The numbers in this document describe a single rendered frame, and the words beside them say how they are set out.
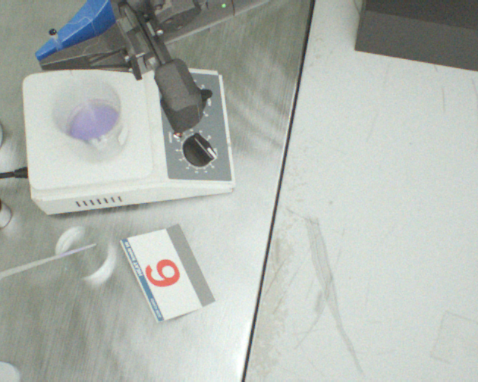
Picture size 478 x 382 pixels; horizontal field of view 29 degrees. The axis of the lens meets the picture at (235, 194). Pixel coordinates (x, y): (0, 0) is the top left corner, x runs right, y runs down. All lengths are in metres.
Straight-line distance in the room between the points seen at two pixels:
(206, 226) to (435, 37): 0.30
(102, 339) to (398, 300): 0.30
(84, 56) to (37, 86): 0.21
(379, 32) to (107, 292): 0.39
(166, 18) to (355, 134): 0.37
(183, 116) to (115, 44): 0.08
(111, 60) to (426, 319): 0.42
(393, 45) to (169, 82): 0.37
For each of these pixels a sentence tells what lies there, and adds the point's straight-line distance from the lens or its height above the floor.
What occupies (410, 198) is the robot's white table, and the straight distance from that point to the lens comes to 0.98.
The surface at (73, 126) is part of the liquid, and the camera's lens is 0.89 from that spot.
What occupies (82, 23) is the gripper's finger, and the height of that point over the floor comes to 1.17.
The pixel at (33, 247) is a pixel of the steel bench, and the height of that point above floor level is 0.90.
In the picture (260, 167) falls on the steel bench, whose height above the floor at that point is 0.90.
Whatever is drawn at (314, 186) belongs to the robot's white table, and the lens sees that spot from 0.97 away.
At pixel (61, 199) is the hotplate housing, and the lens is 0.92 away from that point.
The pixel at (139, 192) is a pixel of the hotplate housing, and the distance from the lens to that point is 0.92.
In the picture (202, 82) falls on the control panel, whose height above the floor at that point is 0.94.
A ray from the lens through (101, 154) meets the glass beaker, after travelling 0.86.
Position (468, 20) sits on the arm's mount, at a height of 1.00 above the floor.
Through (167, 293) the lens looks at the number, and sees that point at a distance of 0.92.
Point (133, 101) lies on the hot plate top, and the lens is 0.91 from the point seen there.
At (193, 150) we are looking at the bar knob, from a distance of 0.93.
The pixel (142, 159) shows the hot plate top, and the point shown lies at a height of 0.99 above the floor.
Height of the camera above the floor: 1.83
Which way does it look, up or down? 75 degrees down
